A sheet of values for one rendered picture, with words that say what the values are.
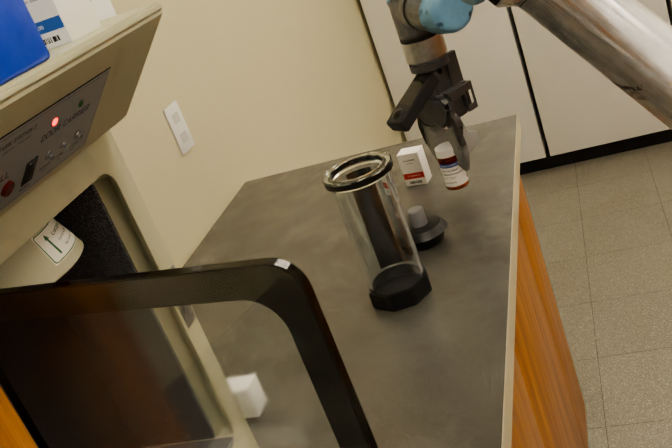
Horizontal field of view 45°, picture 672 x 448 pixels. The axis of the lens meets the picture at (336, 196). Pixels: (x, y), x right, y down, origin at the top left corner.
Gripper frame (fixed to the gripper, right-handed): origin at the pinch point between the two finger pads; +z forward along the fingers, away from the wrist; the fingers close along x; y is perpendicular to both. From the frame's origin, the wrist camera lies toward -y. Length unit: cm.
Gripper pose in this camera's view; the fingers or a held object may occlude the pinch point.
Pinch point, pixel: (451, 165)
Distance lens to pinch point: 150.2
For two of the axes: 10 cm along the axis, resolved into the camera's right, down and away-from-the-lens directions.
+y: 7.4, -4.8, 4.8
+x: -5.9, -1.1, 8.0
